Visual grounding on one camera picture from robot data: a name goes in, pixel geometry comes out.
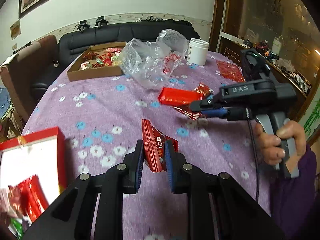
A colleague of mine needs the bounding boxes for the clear plastic bag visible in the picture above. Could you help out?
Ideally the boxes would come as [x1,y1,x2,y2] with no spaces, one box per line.
[119,29,189,90]

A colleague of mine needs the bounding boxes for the small red ridged snack packet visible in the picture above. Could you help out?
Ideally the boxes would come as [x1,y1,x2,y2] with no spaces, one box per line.
[141,119,180,173]

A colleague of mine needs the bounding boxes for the red white striped snack packet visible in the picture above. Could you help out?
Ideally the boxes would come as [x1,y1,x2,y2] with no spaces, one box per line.
[174,105,209,128]

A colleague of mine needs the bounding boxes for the person's right forearm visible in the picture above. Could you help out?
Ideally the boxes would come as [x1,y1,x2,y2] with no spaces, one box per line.
[270,145,320,240]

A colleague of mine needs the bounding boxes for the black leather sofa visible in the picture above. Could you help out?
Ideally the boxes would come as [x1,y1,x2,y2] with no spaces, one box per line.
[31,19,200,95]

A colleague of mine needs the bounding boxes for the purple floral tablecloth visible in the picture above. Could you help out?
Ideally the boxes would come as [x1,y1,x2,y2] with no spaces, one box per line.
[21,50,275,240]

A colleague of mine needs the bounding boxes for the small framed sign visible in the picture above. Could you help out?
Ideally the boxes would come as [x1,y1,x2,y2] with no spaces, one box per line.
[10,20,20,40]

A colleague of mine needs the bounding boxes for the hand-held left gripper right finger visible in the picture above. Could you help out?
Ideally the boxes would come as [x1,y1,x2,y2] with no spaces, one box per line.
[164,140,285,240]

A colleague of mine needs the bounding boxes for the wooden glass cabinet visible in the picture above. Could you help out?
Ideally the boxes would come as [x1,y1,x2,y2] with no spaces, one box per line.
[210,0,320,120]

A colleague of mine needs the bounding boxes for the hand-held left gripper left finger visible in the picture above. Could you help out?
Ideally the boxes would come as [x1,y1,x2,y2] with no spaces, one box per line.
[22,138,145,240]

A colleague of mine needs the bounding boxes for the brown armchair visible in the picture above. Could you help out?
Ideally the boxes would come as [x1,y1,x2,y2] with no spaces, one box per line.
[0,34,59,130]

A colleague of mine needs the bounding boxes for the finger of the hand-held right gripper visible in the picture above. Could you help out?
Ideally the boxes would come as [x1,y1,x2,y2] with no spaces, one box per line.
[189,92,225,112]
[201,106,229,118]

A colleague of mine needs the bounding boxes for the pile of red snacks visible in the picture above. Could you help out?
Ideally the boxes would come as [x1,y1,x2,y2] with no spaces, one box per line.
[80,47,125,70]

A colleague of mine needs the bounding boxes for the cardboard tray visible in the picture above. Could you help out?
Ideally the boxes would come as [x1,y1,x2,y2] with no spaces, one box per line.
[67,41,127,82]

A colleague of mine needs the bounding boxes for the white plastic jar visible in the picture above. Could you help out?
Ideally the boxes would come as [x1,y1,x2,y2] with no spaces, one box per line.
[187,38,209,65]

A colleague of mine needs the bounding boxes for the black cable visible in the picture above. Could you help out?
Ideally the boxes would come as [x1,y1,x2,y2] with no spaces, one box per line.
[247,119,260,202]

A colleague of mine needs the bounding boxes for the red gift box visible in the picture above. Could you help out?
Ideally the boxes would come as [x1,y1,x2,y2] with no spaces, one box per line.
[0,127,67,240]

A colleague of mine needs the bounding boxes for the red patterned paper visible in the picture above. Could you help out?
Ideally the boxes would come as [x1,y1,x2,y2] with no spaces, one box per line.
[215,60,245,82]

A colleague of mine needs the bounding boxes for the person's right hand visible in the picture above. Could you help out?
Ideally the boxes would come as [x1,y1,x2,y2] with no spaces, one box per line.
[254,119,307,166]

